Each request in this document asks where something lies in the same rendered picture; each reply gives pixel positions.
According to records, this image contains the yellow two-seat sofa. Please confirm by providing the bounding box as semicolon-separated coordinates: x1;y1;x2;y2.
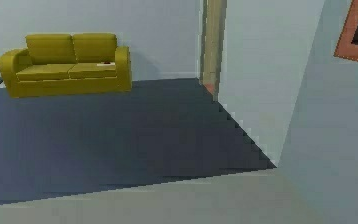
0;32;133;99

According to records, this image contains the orange framed wall picture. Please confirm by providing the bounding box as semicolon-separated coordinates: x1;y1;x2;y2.
333;0;358;65

